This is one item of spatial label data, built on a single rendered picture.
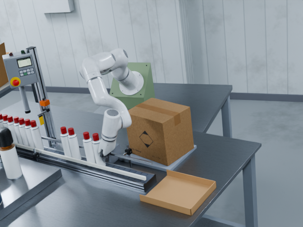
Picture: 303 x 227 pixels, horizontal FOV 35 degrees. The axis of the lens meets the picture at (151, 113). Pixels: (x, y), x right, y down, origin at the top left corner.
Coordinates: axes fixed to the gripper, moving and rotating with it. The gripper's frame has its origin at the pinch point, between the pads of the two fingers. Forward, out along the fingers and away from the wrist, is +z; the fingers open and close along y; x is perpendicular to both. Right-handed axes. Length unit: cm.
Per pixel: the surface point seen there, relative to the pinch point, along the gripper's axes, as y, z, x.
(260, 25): -298, 20, -28
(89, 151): 2.4, -0.5, -10.3
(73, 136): 0.6, -2.2, -23.8
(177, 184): -7.2, -3.7, 42.2
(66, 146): 2.2, 6.2, -27.1
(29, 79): -8, -16, -68
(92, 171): 5.5, 9.0, -3.9
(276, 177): -154, 76, 67
